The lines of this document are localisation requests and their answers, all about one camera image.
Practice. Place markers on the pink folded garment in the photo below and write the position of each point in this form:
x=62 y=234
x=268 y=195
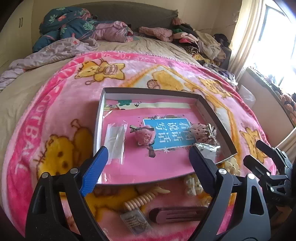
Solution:
x=162 y=34

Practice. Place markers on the pink cartoon bear blanket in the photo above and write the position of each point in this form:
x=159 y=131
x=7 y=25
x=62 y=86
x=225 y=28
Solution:
x=52 y=109

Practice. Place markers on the white round claw clip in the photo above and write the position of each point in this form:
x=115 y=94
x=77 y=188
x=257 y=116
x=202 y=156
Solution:
x=195 y=189

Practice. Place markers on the grey bed headboard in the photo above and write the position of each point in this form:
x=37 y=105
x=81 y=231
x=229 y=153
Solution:
x=134 y=14

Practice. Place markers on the pile of clothes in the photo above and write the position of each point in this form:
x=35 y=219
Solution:
x=203 y=47

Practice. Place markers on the box of bobby pins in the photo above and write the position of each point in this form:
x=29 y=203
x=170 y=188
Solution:
x=136 y=222

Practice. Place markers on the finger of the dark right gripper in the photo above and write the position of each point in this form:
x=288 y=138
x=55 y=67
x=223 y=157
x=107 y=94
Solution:
x=266 y=149

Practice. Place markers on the pearl flower claw clip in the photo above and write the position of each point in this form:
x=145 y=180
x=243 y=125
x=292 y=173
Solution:
x=231 y=166

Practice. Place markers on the pink fluffy hair clip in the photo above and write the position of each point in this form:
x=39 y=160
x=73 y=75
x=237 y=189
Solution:
x=144 y=135

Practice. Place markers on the cream window curtain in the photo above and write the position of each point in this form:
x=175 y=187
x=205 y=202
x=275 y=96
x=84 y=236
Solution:
x=245 y=35

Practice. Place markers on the clear plastic bag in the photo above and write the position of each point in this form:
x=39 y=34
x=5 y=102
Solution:
x=115 y=142

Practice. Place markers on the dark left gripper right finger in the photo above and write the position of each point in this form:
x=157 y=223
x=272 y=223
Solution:
x=205 y=170

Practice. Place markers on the pink purple jacket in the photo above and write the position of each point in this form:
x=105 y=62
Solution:
x=116 y=31

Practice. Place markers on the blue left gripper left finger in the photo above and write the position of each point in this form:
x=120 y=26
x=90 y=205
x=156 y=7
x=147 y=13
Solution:
x=91 y=170

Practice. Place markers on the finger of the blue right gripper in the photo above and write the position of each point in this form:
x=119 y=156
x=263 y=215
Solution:
x=256 y=167

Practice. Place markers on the mauve large hair clip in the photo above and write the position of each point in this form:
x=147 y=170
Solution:
x=177 y=214

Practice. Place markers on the lilac crumpled blanket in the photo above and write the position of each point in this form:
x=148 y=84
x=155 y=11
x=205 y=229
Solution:
x=55 y=52

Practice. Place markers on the dark floral quilt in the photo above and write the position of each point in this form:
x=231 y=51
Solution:
x=65 y=22

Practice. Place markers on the shallow grey cardboard box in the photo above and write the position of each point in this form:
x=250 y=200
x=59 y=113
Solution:
x=170 y=113

